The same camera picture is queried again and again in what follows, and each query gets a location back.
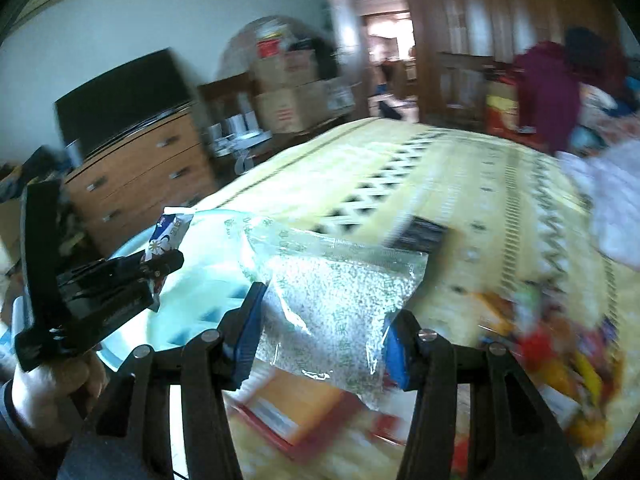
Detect clear speckled snack bag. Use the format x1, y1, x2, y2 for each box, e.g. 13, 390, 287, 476
250, 217, 428, 408

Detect blue white snack packet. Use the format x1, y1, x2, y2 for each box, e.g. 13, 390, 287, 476
142, 207, 194, 312

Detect left hand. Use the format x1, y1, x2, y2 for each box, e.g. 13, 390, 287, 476
11, 350, 107, 446

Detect light blue plastic basket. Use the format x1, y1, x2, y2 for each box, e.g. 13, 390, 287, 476
99, 208, 270, 370

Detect red orange gift box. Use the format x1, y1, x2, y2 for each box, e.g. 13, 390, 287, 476
233, 368, 362, 461

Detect black rectangular box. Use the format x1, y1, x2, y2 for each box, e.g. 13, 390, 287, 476
387, 217, 448, 255

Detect wooden drawer dresser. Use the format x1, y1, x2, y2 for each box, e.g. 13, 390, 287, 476
65, 107, 218, 257

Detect yellow patterned bed cover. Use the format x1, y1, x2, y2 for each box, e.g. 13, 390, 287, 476
192, 116, 624, 480

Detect black flat television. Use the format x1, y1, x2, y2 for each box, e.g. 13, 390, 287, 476
55, 49, 191, 157

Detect white fluffy blanket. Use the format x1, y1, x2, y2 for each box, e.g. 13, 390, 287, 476
556, 139, 640, 271

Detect maroon hanging clothes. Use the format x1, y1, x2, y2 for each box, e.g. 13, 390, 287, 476
512, 41, 580, 154

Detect stacked cardboard boxes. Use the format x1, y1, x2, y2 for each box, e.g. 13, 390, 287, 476
250, 20, 356, 134

